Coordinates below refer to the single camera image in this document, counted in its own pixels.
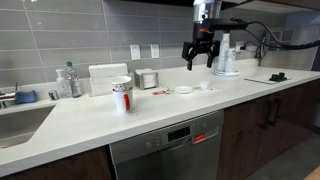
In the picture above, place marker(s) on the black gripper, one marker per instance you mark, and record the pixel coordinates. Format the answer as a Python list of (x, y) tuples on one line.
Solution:
[(202, 41)]

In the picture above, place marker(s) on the patterned paper cup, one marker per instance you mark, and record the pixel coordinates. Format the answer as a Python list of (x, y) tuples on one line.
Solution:
[(121, 84)]

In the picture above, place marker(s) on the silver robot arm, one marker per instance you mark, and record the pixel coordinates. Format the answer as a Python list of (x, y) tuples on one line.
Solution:
[(206, 10)]

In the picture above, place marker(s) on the tall paper cup stack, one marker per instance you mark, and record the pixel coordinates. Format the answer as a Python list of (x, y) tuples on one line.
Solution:
[(224, 53)]

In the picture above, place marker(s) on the small white cup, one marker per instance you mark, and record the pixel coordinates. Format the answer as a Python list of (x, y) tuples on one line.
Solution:
[(204, 85)]

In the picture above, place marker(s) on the short paper cup stack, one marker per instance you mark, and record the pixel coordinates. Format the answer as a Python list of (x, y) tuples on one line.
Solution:
[(231, 61)]

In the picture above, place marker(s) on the round white tray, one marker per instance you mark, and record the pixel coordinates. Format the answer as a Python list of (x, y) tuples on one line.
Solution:
[(226, 73)]

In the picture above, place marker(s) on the white round lid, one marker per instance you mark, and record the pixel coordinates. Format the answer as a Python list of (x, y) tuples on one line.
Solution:
[(183, 89)]

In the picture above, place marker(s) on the red ketchup packet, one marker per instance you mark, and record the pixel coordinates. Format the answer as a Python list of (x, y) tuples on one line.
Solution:
[(159, 92)]

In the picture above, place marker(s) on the white paper under device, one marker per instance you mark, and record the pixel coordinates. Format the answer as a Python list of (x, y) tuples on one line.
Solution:
[(258, 80)]

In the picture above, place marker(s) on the black small device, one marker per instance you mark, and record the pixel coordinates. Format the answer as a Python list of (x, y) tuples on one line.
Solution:
[(278, 77)]

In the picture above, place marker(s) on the red dishwasher sticker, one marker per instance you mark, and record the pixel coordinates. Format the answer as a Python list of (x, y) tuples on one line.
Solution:
[(200, 138)]

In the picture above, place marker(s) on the dark overhead cabinet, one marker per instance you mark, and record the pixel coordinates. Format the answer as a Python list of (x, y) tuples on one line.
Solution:
[(276, 4)]

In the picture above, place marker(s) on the dark wood cabinet door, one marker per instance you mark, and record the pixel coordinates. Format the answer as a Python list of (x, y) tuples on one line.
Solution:
[(243, 140), (296, 110)]

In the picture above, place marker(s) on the stainless steel dishwasher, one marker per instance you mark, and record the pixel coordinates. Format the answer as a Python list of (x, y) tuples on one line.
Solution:
[(166, 156)]

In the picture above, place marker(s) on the clear water bottle green cap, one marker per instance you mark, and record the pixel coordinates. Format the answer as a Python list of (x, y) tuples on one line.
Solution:
[(73, 81)]

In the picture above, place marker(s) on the small metal cup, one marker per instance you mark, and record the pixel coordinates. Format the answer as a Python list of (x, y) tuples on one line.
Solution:
[(53, 95)]

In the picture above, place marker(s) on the dark wood sink cabinet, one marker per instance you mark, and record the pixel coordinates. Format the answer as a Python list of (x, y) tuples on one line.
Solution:
[(66, 166)]

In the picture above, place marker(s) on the blue sponge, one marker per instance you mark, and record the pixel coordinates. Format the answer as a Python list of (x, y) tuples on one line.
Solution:
[(26, 96)]

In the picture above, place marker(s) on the steel sink basin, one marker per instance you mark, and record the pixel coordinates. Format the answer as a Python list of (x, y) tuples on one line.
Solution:
[(20, 125)]

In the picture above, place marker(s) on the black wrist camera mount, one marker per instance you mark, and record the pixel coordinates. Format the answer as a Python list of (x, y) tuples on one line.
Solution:
[(223, 24)]

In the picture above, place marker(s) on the wall outlet with plug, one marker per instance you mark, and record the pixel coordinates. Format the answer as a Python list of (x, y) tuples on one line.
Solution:
[(239, 46)]

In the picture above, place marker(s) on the white wall outlet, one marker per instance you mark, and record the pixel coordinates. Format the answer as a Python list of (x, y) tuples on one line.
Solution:
[(155, 51), (135, 52)]

